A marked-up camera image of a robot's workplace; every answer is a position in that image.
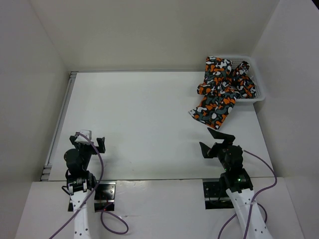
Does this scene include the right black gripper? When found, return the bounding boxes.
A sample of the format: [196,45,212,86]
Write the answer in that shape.
[199,127,235,171]

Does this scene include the orange camouflage shorts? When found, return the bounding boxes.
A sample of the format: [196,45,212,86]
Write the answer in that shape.
[189,56,256,130]

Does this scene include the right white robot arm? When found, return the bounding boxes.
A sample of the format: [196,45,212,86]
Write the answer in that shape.
[199,128,278,239]

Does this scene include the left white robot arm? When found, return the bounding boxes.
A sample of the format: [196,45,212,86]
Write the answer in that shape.
[64,130,105,239]

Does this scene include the white perforated plastic basket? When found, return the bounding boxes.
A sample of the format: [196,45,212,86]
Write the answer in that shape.
[214,55,265,104]

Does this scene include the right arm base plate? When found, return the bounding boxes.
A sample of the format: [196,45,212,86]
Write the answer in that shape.
[202,179,234,210]

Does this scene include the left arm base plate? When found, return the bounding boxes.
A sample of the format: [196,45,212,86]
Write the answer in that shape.
[68,182,117,213]

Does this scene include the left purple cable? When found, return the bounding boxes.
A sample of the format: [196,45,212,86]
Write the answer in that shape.
[48,133,130,239]

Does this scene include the purple cable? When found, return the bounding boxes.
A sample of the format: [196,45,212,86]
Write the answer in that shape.
[48,133,130,239]
[218,150,278,239]

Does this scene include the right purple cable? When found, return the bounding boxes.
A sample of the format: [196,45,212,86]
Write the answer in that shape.
[218,150,278,239]

